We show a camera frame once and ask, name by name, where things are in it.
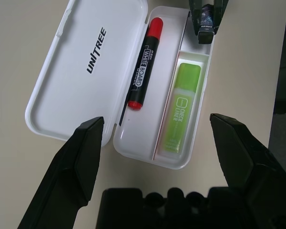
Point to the red black whiteboard marker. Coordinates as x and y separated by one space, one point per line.
144 66

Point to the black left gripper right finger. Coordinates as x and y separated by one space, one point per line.
248 162

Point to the green highlighter pen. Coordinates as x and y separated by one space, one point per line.
181 107

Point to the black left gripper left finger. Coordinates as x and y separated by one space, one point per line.
69 171

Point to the white plastic pencil case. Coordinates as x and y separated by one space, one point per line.
85 95

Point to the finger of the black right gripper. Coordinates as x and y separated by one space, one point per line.
195 12
219 9

